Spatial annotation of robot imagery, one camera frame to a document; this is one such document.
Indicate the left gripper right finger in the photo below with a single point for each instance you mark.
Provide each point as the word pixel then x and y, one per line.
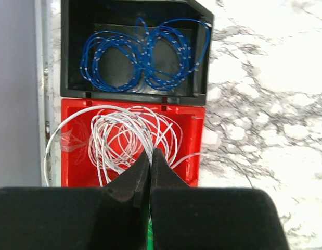
pixel 162 176

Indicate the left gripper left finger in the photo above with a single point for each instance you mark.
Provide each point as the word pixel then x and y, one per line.
pixel 131 188

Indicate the green storage bin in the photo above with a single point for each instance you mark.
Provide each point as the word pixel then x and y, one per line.
pixel 150 235

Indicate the red storage bin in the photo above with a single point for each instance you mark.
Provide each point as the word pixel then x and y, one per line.
pixel 95 150

